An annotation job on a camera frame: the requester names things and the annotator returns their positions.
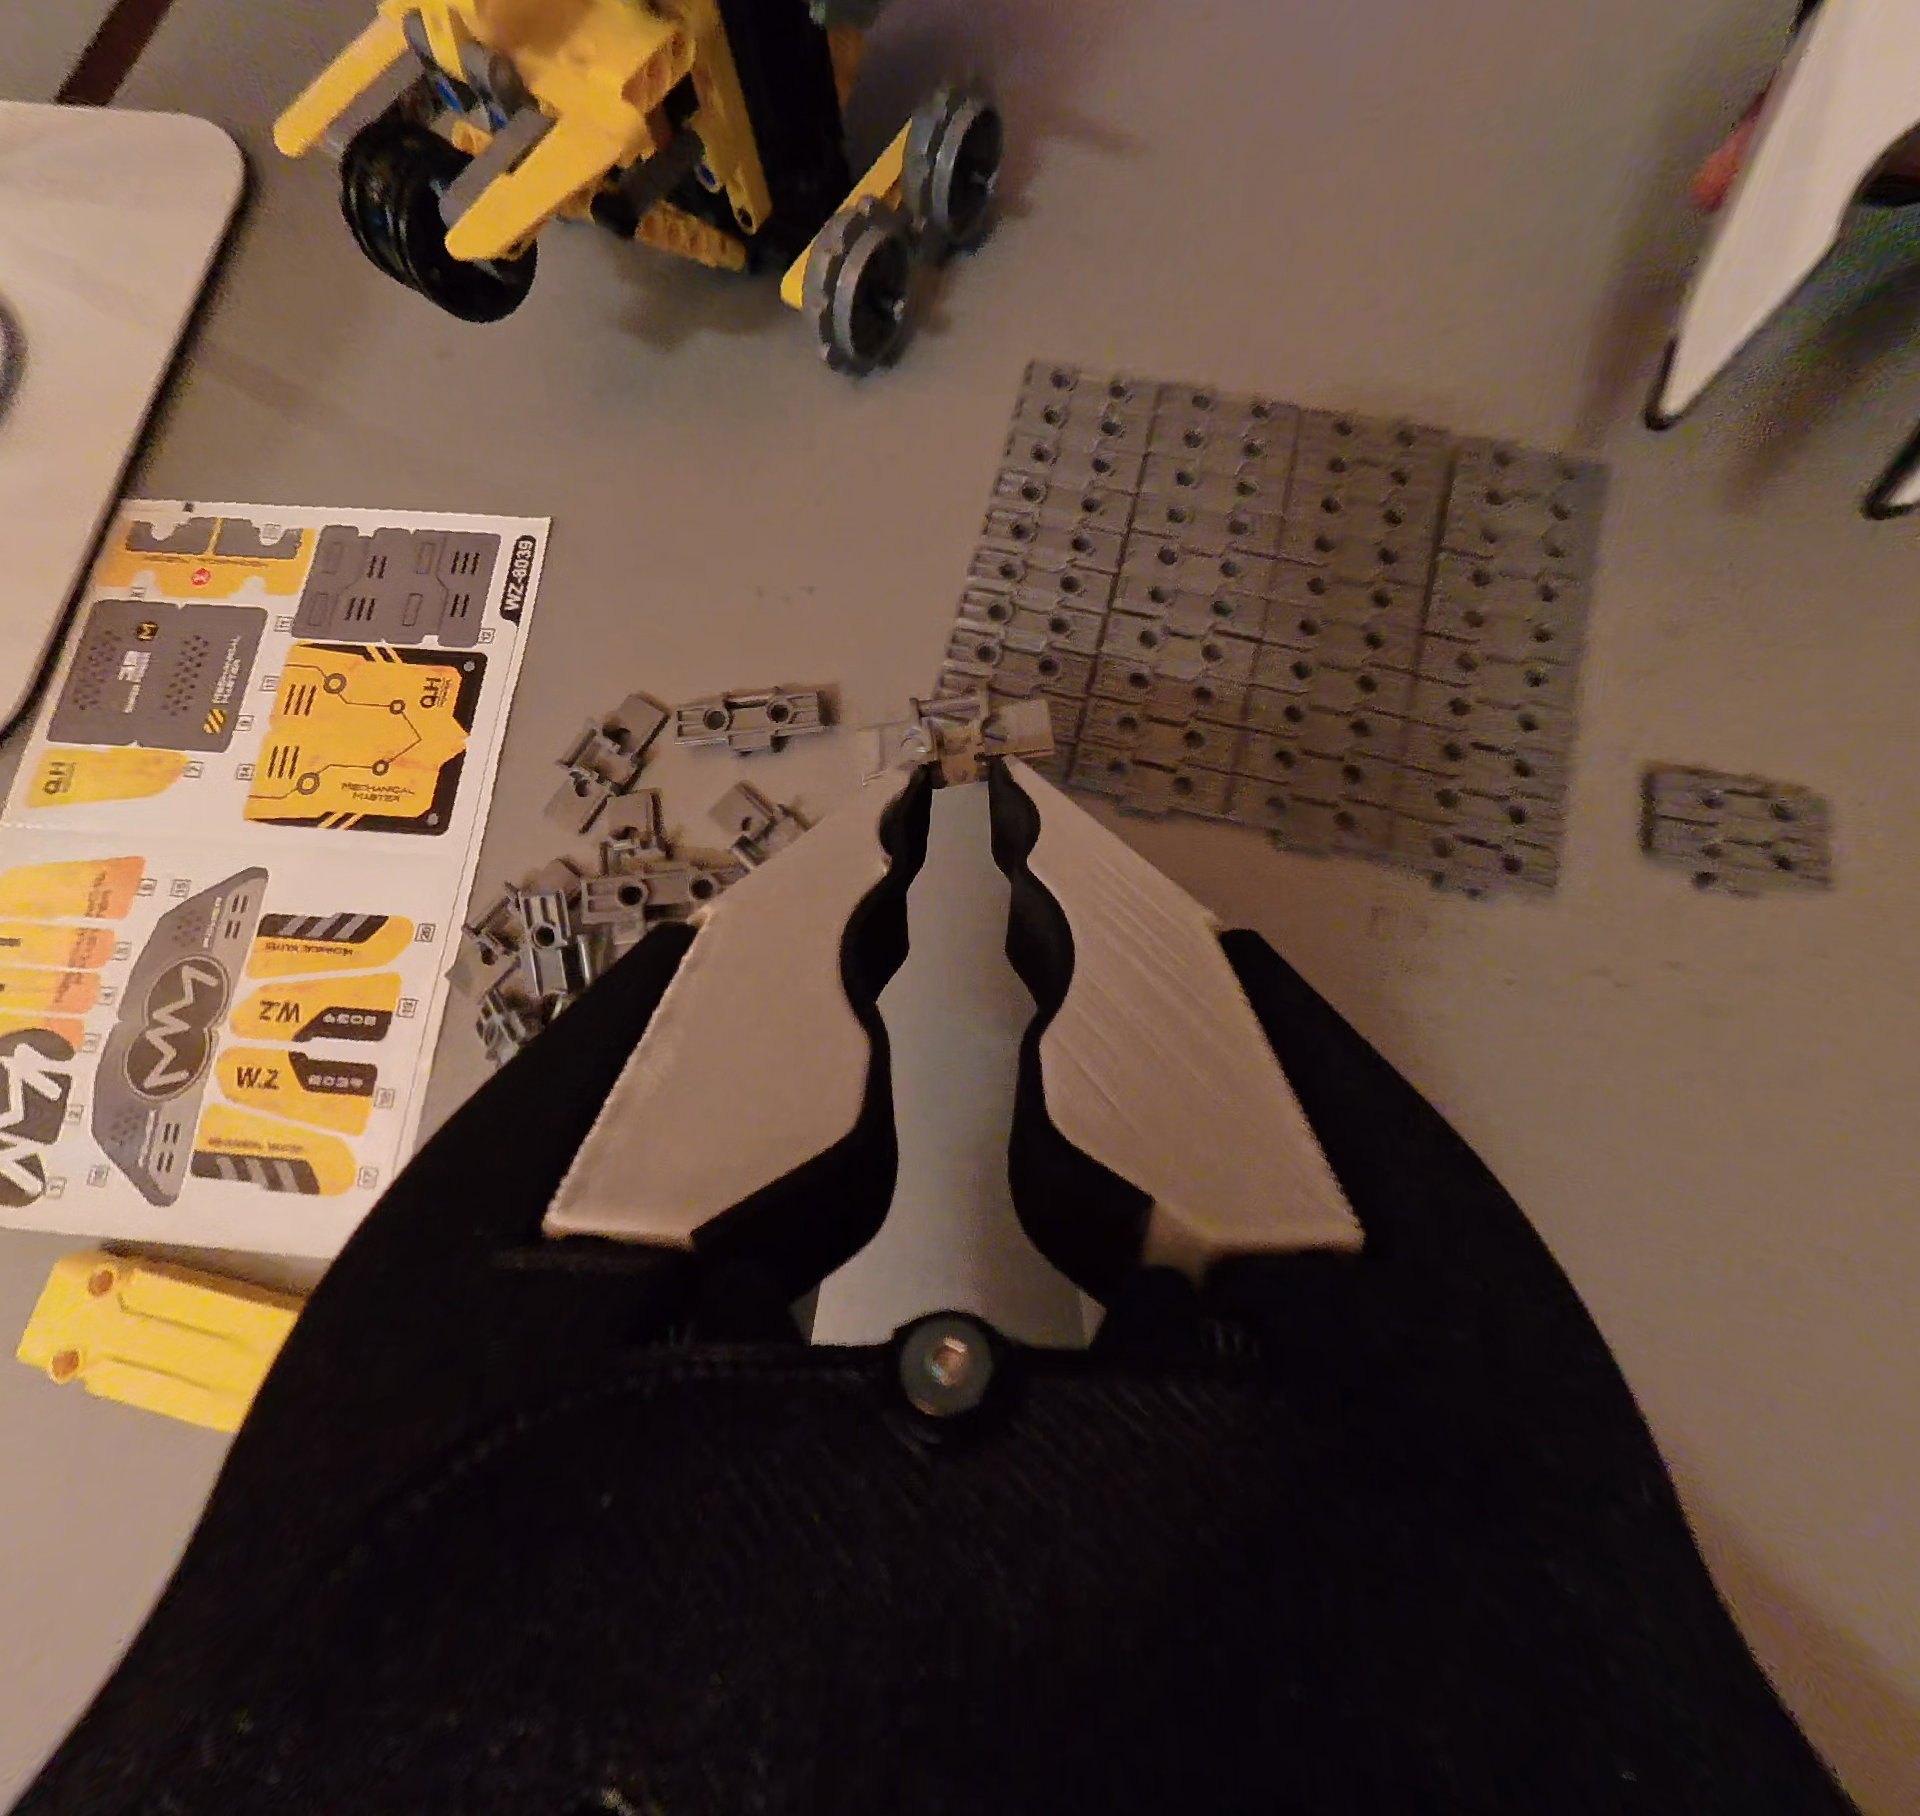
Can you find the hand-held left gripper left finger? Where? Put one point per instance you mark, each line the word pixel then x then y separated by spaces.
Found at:
pixel 720 1083

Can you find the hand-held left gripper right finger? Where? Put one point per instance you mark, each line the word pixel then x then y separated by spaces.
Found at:
pixel 1200 1097

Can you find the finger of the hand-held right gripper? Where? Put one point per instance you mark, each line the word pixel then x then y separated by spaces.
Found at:
pixel 1898 474
pixel 1816 165

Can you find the pile of track links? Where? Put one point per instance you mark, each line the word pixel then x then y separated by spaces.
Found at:
pixel 630 871

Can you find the strip of joined track links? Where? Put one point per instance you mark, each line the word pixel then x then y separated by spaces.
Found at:
pixel 1514 647

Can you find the mat of joined track links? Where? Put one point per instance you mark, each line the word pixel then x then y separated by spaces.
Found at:
pixel 1200 600

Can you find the yellow black sticker sheet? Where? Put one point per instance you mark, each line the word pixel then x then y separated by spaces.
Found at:
pixel 269 871

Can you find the yellow toy beam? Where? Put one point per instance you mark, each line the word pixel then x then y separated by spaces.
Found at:
pixel 150 1329

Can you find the yellow black toy vehicle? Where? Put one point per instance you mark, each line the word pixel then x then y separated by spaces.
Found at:
pixel 601 75

